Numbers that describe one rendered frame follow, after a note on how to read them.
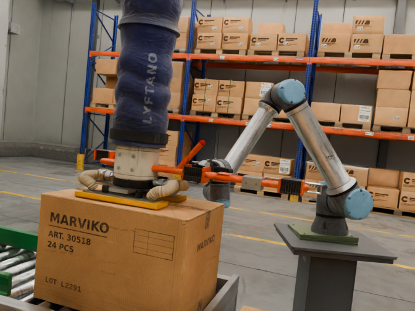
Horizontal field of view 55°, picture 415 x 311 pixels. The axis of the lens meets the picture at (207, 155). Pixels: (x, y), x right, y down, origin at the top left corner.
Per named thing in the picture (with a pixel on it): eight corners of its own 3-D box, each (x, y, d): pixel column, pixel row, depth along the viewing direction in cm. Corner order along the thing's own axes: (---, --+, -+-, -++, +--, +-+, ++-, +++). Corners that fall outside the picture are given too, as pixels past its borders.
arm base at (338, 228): (304, 228, 216) (306, 210, 216) (337, 229, 219) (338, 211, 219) (320, 236, 197) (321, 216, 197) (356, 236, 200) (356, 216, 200)
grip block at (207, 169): (180, 181, 144) (181, 165, 144) (189, 178, 153) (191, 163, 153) (202, 184, 141) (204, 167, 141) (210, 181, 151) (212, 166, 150)
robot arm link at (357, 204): (359, 204, 201) (287, 76, 192) (381, 210, 184) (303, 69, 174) (336, 221, 198) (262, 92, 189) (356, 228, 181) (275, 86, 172)
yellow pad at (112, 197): (73, 196, 147) (75, 182, 146) (89, 193, 156) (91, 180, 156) (157, 210, 136) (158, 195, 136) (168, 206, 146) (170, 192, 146)
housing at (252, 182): (240, 188, 139) (241, 176, 138) (244, 186, 145) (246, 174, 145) (260, 191, 136) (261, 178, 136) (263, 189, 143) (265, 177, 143)
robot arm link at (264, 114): (269, 81, 202) (196, 192, 195) (278, 77, 189) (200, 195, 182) (286, 95, 204) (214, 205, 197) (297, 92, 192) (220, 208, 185)
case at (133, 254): (32, 297, 150) (40, 193, 148) (96, 267, 187) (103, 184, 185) (176, 339, 130) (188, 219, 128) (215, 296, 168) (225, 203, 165)
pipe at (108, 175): (78, 186, 148) (79, 171, 148) (113, 181, 172) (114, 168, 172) (160, 199, 138) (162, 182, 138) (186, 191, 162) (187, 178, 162)
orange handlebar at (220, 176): (73, 161, 160) (74, 153, 160) (113, 160, 189) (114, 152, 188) (307, 194, 132) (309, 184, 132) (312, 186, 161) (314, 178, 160)
